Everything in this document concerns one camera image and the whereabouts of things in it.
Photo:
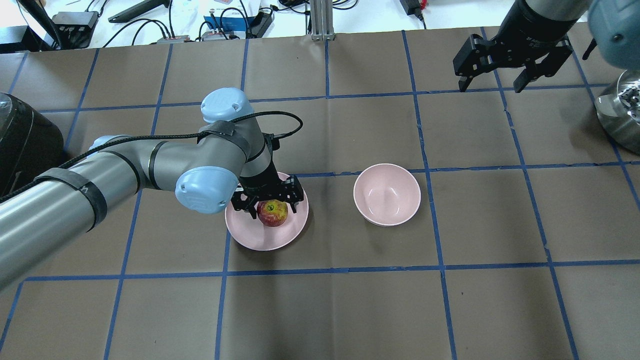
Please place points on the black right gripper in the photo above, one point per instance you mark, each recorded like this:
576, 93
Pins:
526, 29

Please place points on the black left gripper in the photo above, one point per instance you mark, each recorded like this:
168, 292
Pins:
259, 181

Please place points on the red yellow apple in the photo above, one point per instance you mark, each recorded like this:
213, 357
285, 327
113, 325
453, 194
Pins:
272, 213

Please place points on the pink bowl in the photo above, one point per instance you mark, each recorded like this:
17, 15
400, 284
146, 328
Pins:
386, 195

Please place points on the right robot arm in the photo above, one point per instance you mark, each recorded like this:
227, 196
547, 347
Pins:
614, 24

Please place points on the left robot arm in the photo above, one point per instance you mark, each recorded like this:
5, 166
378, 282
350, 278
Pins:
227, 163

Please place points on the pink plate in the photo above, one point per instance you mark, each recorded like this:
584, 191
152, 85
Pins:
253, 234

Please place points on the steel steamer pot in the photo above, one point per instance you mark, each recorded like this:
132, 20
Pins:
618, 110

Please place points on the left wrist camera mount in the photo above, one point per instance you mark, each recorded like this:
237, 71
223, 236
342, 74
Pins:
272, 143

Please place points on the aluminium frame post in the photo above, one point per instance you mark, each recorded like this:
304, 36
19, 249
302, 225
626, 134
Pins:
321, 19

